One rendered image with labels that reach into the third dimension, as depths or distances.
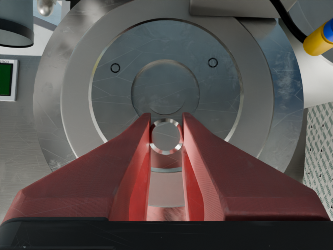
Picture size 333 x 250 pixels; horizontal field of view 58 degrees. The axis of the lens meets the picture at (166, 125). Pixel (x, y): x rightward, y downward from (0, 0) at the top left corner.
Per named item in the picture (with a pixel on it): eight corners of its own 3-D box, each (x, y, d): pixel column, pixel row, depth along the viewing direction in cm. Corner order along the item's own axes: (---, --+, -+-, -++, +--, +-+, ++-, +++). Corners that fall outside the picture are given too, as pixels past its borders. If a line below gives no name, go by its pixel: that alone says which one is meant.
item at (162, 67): (239, 11, 14) (249, 169, 14) (231, 27, 16) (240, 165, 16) (84, 21, 15) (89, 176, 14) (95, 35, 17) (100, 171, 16)
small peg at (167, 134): (187, 120, 11) (181, 157, 11) (184, 124, 14) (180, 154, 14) (150, 115, 11) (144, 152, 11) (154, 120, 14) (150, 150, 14)
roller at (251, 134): (294, 16, 16) (250, 230, 16) (221, 93, 42) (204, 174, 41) (86, -26, 16) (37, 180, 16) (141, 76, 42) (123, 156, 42)
